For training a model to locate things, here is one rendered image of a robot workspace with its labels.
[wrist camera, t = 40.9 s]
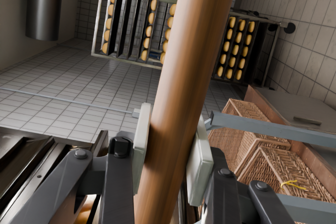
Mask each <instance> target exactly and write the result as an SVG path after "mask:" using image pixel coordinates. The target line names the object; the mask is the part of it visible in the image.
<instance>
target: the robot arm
mask: <svg viewBox="0 0 336 224"><path fill-rule="evenodd" d="M151 112H152V105H151V103H146V102H144V103H142V105H141V110H140V114H139V119H138V123H137V128H136V132H135V133H134V132H129V131H124V130H120V131H119V132H117V133H116V135H115V136H114V137H112V138H110V140H109V146H108V152H107V155H105V156H102V157H93V156H94V155H93V153H92V152H90V151H89V150H86V149H82V148H79V149H73V150H71V151H70V152H68V154H67V155H66V156H65V157H64V158H63V159H62V161H61V162H60V163H59V164H58V165H57V166H56V168H55V169H54V170H53V171H52V172H51V173H50V175H49V176H48V177H47V178H46V179H45V181H44V182H43V183H42V184H41V185H40V186H39V188H38V189H37V190H36V191H35V192H34V193H33V195H32V196H31V197H30V198H29V199H28V200H27V202H26V203H25V204H24V205H23V206H22V207H21V209H20V210H19V211H18V212H17V213H16V214H15V216H14V217H13V218H12V219H11V220H10V221H9V223H8V224H73V223H74V221H75V219H76V218H77V216H78V214H79V212H80V210H81V209H82V207H83V205H84V203H85V202H86V200H87V197H88V195H101V198H100V208H99V217H98V224H135V213H134V196H135V194H136V195H137V194H138V190H139V185H140V180H141V175H142V170H143V165H144V161H145V156H146V151H147V143H148V135H149V128H150V120H151ZM186 179H187V194H188V203H189V204H190V206H196V207H200V206H201V205H202V203H203V199H204V204H203V207H202V211H201V214H200V217H199V220H201V224H296V223H295V222H294V220H293V219H292V217H291V216H290V214H289V212H288V211H287V209H286V208H285V206H284V205H283V203H282V202H281V200H280V199H279V197H278V196H277V194H276V193H275V191H274V190H273V188H272V187H271V186H270V185H268V184H267V183H265V182H263V181H259V180H252V181H251V182H250V183H249V185H247V184H244V183H242V182H239V181H238V180H237V177H236V175H235V174H234V173H233V172H232V171H231V170H229V167H228V164H227V161H226V158H225V154H224V152H223V151H222V150H221V149H220V148H217V147H212V146H210V144H209V139H208V135H207V131H206V127H205V122H204V118H203V115H202V114H200V118H199V122H198V125H197V129H196V132H195V136H194V139H193V143H192V147H191V150H190V154H189V157H188V161H187V164H186Z"/></svg>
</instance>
